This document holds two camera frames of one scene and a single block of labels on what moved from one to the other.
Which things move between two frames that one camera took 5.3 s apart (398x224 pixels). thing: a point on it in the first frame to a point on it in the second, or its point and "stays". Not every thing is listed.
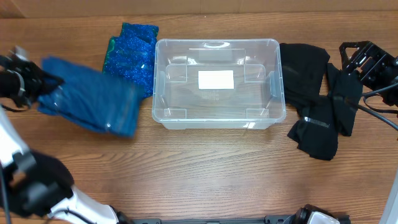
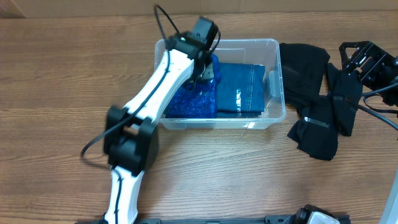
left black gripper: x=42 y=82 to x=209 y=73
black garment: x=302 y=66 stays
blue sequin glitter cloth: x=131 y=56 to x=200 y=102
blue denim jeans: x=100 y=101 to x=240 y=91
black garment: x=319 y=123 stays
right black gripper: x=366 y=65 stays
